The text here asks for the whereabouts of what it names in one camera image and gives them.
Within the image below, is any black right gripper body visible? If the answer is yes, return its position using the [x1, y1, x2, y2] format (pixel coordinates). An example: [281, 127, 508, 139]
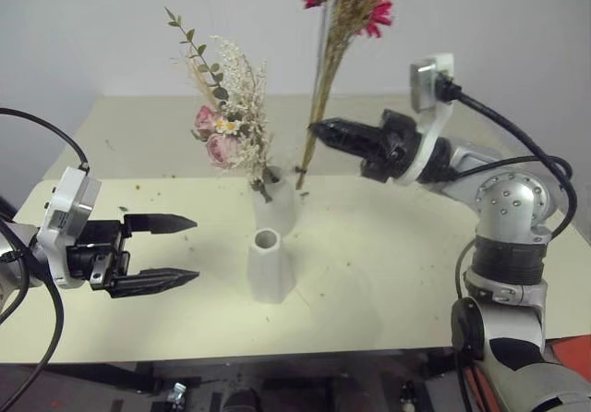
[359, 110, 424, 185]

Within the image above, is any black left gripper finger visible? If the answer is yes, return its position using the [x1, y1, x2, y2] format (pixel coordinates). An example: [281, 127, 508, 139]
[107, 267, 201, 299]
[121, 212, 199, 238]

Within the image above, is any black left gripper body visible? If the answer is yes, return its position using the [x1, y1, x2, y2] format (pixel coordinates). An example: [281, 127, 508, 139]
[66, 219, 134, 292]

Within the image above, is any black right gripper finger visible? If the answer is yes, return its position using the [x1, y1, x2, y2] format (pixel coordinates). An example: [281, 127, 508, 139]
[312, 132, 381, 164]
[308, 116, 385, 139]

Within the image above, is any red flower dried grass bouquet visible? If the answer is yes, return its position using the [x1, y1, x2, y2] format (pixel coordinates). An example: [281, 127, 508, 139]
[294, 0, 413, 191]

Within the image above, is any white ceramic vase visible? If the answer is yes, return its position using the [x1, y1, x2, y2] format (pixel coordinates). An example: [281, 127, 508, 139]
[247, 227, 297, 304]
[250, 165, 298, 238]

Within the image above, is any small metal clamp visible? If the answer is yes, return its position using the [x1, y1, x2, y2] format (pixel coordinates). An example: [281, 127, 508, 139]
[165, 382, 188, 405]

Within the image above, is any pink rose dried bouquet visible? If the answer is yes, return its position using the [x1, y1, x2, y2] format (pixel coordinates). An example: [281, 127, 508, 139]
[164, 6, 283, 204]

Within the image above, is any white table mat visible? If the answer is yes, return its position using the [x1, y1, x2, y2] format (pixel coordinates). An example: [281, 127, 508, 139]
[0, 174, 591, 340]

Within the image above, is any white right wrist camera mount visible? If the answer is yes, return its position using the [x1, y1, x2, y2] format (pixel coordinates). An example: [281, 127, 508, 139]
[395, 53, 456, 188]

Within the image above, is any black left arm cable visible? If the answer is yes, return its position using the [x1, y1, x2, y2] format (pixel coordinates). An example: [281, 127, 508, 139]
[0, 106, 91, 412]

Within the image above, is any black table frame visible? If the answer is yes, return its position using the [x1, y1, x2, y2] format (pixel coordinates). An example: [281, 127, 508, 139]
[27, 336, 467, 412]

